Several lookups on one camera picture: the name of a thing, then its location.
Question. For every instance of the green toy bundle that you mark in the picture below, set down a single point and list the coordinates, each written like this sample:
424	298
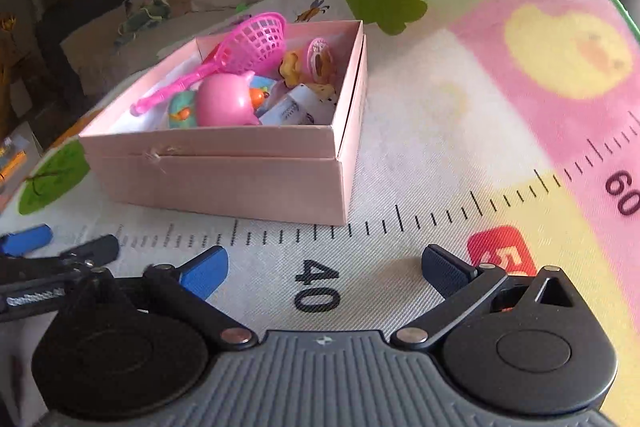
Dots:
145	17

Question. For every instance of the yellow cup with pink lid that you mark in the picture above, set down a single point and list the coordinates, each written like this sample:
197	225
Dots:
318	57

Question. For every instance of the pink green fish toy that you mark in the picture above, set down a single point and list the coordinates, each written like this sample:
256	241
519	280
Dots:
222	102

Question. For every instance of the pink plastic net scoop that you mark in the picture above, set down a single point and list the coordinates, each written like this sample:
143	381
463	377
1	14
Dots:
190	79

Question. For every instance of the blue white tissue pack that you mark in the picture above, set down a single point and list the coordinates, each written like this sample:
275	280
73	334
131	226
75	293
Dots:
290	108

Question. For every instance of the printed play mat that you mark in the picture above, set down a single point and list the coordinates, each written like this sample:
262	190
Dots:
500	132

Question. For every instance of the pink cardboard box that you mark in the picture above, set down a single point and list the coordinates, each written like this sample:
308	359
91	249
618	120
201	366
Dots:
225	177

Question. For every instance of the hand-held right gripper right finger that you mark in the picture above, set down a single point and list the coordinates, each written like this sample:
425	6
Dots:
441	270

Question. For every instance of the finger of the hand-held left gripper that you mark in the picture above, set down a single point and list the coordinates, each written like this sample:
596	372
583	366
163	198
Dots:
95	249
25	240

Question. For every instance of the orange pumpkin toy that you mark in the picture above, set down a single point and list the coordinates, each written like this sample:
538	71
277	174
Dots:
258	99

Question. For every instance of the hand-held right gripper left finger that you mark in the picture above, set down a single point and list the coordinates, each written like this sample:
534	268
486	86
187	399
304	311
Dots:
205	275

